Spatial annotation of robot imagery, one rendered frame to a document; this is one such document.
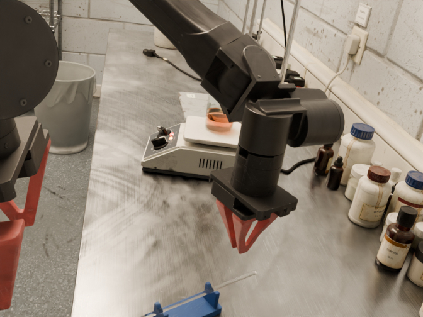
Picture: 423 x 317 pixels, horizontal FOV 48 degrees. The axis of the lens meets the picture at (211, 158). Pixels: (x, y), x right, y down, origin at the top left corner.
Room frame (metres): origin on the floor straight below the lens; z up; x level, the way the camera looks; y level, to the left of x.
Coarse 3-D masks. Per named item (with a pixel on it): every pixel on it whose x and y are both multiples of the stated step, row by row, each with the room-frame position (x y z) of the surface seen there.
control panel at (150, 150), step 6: (174, 126) 0.96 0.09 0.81; (174, 132) 0.92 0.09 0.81; (150, 138) 0.94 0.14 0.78; (168, 138) 0.90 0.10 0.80; (174, 138) 0.89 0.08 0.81; (150, 144) 0.90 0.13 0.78; (168, 144) 0.87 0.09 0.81; (174, 144) 0.86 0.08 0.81; (150, 150) 0.87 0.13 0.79; (156, 150) 0.86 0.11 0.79; (162, 150) 0.85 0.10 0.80; (144, 156) 0.85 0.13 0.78
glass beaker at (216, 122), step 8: (208, 96) 0.91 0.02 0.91; (208, 104) 0.90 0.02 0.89; (216, 104) 0.89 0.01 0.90; (208, 112) 0.90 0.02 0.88; (216, 112) 0.89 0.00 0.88; (208, 120) 0.90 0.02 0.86; (216, 120) 0.89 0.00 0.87; (224, 120) 0.89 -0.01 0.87; (208, 128) 0.90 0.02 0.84; (216, 128) 0.89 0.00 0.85; (224, 128) 0.89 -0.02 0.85; (232, 128) 0.91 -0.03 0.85
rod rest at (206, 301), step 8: (208, 288) 0.50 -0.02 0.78; (208, 296) 0.50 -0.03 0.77; (216, 296) 0.49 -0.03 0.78; (160, 304) 0.45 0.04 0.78; (184, 304) 0.48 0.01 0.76; (192, 304) 0.49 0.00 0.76; (200, 304) 0.49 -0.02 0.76; (208, 304) 0.49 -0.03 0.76; (216, 304) 0.49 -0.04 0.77; (168, 312) 0.47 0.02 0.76; (176, 312) 0.47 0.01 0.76; (184, 312) 0.47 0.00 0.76; (192, 312) 0.47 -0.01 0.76; (200, 312) 0.48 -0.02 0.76; (208, 312) 0.48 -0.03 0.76; (216, 312) 0.48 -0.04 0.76
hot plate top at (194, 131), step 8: (192, 120) 0.94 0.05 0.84; (200, 120) 0.95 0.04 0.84; (184, 128) 0.89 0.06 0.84; (192, 128) 0.90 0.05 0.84; (200, 128) 0.90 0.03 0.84; (184, 136) 0.85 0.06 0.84; (192, 136) 0.86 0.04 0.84; (200, 136) 0.86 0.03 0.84; (208, 136) 0.87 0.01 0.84; (216, 136) 0.87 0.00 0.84; (224, 136) 0.88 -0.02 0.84; (232, 136) 0.89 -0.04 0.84; (208, 144) 0.85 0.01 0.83; (216, 144) 0.85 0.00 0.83; (224, 144) 0.85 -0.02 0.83; (232, 144) 0.85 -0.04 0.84
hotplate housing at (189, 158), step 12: (156, 132) 0.96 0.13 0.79; (180, 132) 0.91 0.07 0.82; (180, 144) 0.86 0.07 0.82; (192, 144) 0.86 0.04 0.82; (204, 144) 0.87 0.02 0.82; (156, 156) 0.84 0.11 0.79; (168, 156) 0.84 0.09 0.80; (180, 156) 0.84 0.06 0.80; (192, 156) 0.84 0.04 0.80; (204, 156) 0.84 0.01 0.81; (216, 156) 0.85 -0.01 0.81; (228, 156) 0.85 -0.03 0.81; (144, 168) 0.84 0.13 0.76; (156, 168) 0.84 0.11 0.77; (168, 168) 0.84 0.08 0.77; (180, 168) 0.84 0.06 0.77; (192, 168) 0.84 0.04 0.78; (204, 168) 0.84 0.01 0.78; (216, 168) 0.85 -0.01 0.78
